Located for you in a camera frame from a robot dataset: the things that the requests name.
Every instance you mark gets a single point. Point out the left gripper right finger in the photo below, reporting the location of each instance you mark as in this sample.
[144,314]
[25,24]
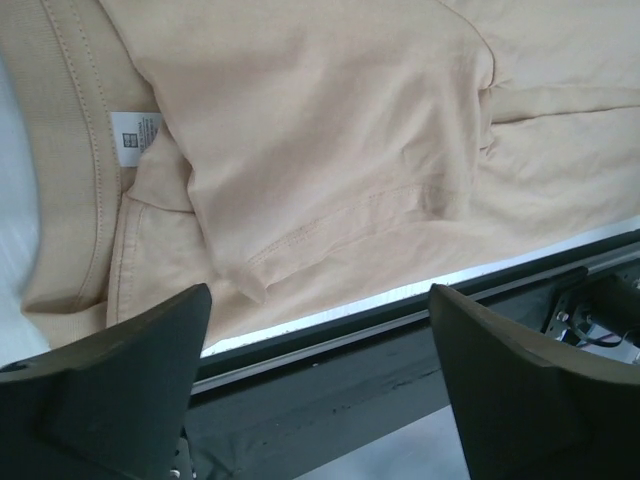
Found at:
[527,406]

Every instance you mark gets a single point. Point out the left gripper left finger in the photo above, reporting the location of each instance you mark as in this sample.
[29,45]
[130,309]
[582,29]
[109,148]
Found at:
[109,406]

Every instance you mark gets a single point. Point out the beige t-shirt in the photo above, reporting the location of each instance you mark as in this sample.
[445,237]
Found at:
[298,156]

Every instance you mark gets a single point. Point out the aluminium frame rail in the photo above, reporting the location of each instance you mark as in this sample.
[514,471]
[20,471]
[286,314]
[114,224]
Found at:
[261,352]

